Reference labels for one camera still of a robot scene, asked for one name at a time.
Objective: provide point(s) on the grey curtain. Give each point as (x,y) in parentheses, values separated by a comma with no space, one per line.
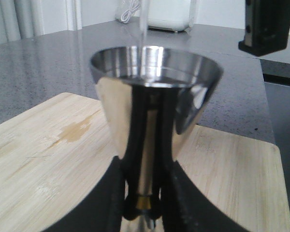
(20,19)

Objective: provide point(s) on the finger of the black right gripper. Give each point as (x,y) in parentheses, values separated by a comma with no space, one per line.
(267,26)

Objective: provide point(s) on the bamboo cutting board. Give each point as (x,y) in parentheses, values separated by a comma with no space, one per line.
(53,154)

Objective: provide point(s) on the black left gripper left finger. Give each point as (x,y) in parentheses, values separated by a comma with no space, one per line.
(101,210)

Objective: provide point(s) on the steel double jigger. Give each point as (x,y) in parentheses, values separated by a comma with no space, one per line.
(152,97)

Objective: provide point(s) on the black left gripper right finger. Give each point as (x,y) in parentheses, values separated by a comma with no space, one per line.
(186,209)

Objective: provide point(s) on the white appliance on counter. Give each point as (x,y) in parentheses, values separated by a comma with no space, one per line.
(172,15)

